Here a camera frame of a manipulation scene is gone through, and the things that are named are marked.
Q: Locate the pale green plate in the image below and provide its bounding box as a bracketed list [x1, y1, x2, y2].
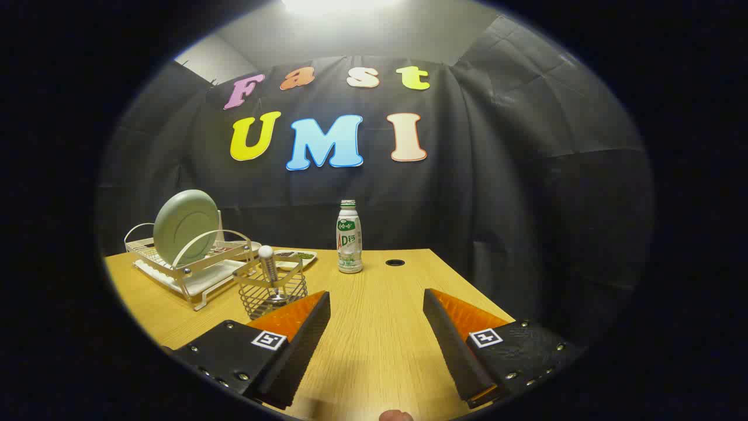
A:
[153, 189, 221, 268]

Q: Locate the white drip tray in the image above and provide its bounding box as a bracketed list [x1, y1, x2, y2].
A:
[134, 257, 246, 296]

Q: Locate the spoon with checked handle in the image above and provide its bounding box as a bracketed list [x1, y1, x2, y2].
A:
[258, 245, 287, 302]

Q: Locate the ceiling light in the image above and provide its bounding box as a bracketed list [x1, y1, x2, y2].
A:
[280, 0, 404, 15]

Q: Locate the black backdrop cloth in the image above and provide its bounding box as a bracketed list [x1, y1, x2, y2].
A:
[96, 15, 655, 351]

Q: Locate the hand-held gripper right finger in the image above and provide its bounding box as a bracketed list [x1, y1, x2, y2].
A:
[423, 288, 585, 409]

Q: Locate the white divided bean tray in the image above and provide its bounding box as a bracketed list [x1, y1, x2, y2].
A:
[272, 250, 318, 271]

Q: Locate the white drink bottle green label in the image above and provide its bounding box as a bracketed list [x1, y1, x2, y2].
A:
[336, 199, 363, 274]

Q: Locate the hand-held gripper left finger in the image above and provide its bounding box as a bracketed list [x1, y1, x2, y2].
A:
[161, 291, 331, 410]

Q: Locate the white wire dish rack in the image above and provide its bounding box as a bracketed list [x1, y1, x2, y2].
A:
[124, 222, 262, 310]

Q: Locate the metal wire basket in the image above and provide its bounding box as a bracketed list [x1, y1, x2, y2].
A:
[233, 255, 309, 320]

